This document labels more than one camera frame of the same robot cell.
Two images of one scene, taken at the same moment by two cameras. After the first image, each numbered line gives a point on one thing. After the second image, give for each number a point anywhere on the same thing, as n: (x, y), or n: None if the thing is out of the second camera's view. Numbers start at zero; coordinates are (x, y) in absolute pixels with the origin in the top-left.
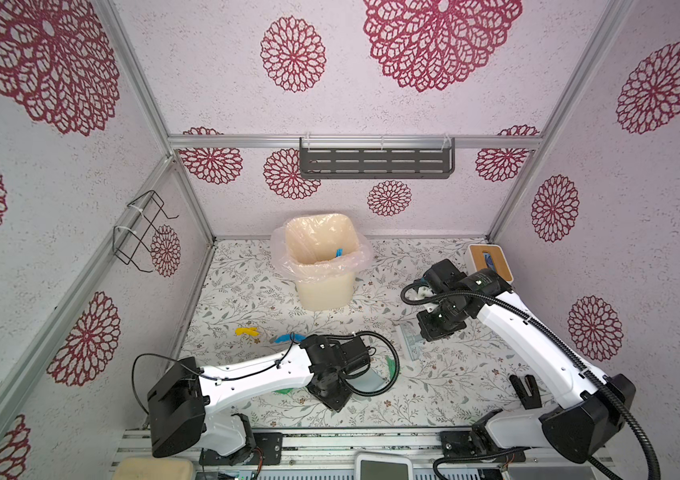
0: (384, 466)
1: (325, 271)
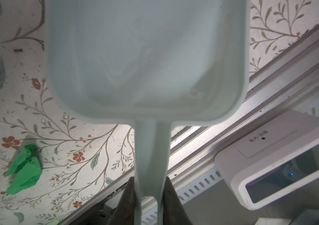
0: (294, 154)
1: None
